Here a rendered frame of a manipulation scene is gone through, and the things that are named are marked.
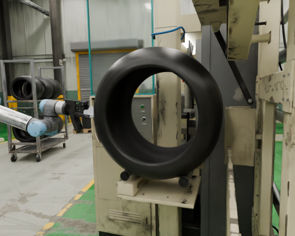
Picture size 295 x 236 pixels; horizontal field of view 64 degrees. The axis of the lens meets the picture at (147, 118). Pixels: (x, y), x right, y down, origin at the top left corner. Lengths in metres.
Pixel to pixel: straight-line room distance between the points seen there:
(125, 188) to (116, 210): 0.98
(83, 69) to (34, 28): 2.97
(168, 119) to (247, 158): 0.47
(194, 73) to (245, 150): 0.55
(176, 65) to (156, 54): 0.10
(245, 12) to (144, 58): 0.40
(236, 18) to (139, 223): 1.68
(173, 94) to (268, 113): 0.50
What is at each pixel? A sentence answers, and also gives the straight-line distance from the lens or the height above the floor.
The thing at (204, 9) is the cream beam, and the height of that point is 1.64.
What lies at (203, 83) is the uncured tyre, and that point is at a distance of 0.95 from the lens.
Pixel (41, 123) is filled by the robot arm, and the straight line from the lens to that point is 1.26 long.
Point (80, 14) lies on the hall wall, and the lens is 11.68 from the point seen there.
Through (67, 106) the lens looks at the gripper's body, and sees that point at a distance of 1.32.
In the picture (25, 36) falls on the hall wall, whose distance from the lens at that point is 12.85.
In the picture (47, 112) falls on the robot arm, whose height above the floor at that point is 1.20.
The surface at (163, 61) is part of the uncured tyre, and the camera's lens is 0.97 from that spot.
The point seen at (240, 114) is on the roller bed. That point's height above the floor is 1.17.
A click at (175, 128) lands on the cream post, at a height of 1.08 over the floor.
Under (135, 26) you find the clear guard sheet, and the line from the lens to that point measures 1.90.
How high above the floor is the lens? 1.30
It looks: 7 degrees down
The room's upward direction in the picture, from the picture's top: 1 degrees counter-clockwise
